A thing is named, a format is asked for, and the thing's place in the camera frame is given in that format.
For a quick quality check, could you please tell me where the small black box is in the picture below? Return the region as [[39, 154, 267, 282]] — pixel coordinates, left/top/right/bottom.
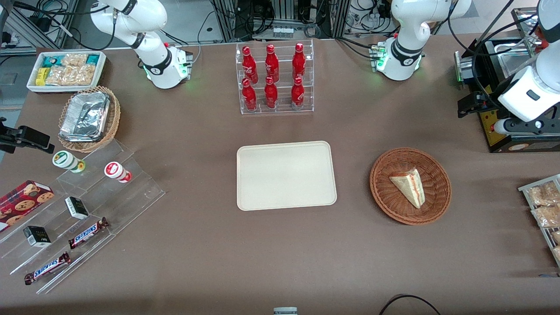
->
[[23, 225, 52, 249], [65, 196, 90, 220]]

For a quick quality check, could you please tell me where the clear acrylic step shelf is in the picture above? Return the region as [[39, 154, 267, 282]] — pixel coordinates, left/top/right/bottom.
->
[[0, 139, 166, 295]]

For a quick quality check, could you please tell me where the red plaid cookie box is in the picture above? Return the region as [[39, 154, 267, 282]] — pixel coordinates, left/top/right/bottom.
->
[[0, 180, 56, 233]]

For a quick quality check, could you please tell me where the round brown wicker basket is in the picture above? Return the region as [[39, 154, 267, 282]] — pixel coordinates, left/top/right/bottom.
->
[[369, 147, 452, 226]]

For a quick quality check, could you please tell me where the black countertop appliance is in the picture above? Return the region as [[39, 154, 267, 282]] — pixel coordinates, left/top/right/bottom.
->
[[454, 37, 560, 154]]

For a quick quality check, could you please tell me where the clear acrylic bottle rack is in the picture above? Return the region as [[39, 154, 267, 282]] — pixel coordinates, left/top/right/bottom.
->
[[235, 39, 315, 116]]

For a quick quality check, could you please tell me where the clear cracker bag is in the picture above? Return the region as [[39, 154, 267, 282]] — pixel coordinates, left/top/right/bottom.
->
[[61, 53, 88, 67], [45, 65, 97, 86]]

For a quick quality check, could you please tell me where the aluminium frame rack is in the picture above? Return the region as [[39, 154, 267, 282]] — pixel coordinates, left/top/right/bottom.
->
[[209, 0, 351, 41]]

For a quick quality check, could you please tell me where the steel pan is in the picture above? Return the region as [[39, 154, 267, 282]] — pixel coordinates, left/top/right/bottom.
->
[[511, 6, 544, 41]]

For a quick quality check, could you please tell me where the tray of snack bags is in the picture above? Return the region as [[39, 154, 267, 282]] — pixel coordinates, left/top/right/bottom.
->
[[518, 174, 560, 268]]

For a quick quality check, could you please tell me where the red cola bottle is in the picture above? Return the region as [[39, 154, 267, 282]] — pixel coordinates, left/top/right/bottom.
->
[[264, 44, 280, 83], [241, 45, 259, 84], [241, 78, 258, 112], [264, 76, 279, 109], [291, 42, 307, 81], [290, 77, 306, 110]]

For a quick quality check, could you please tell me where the foil container stack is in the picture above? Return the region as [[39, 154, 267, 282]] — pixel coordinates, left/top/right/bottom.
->
[[59, 91, 110, 142]]

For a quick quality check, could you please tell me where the aluminium frame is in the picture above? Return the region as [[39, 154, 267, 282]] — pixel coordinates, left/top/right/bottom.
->
[[0, 0, 82, 56]]

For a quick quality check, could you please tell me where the white rectangular snack bin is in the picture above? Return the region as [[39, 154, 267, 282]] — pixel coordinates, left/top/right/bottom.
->
[[26, 51, 107, 94]]

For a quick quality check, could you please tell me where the beige plastic tray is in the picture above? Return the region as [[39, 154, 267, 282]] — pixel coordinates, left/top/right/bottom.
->
[[236, 140, 338, 212]]

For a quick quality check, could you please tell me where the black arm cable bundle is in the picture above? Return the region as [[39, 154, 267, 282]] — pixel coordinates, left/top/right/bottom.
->
[[445, 0, 544, 111]]

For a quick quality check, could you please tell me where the red lid cup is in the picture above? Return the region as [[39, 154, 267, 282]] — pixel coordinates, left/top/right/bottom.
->
[[104, 161, 132, 183]]

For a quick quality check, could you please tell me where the oval wicker basket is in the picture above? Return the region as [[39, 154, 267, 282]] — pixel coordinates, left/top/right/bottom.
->
[[58, 86, 121, 153]]

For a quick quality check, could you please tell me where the wrapped triangle sandwich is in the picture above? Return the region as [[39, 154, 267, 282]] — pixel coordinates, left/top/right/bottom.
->
[[389, 168, 426, 210]]

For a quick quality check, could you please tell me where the green lid cup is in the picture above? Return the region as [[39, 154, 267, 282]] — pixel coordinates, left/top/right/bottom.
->
[[52, 150, 86, 174]]

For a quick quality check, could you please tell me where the snickers bar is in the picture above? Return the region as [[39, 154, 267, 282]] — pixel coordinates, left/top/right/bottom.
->
[[68, 217, 110, 250], [24, 252, 71, 286]]

